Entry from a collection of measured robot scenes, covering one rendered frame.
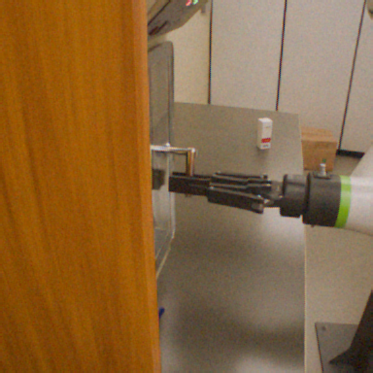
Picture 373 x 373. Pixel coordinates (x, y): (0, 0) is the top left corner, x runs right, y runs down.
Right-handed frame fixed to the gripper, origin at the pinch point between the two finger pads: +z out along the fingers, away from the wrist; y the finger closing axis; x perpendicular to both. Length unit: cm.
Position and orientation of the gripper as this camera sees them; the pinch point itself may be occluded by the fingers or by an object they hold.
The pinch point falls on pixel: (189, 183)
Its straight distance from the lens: 71.4
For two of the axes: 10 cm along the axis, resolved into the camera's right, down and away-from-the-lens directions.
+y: -2.4, 3.6, -9.0
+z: -9.7, -1.2, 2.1
